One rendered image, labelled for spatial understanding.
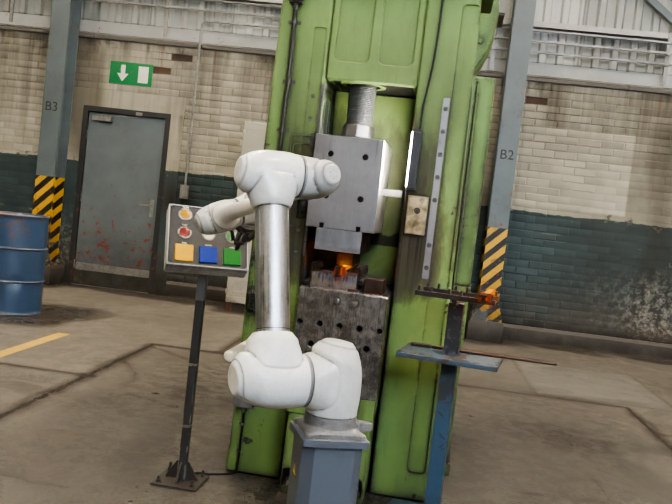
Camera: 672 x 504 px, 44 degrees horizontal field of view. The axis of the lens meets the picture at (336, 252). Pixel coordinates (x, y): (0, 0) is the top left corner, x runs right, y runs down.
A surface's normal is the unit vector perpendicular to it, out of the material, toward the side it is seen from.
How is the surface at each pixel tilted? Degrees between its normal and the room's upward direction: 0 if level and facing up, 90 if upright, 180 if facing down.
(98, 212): 90
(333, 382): 87
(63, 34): 90
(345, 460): 90
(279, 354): 69
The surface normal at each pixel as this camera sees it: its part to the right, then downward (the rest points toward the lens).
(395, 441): -0.14, 0.04
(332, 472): 0.24, 0.08
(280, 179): 0.44, -0.12
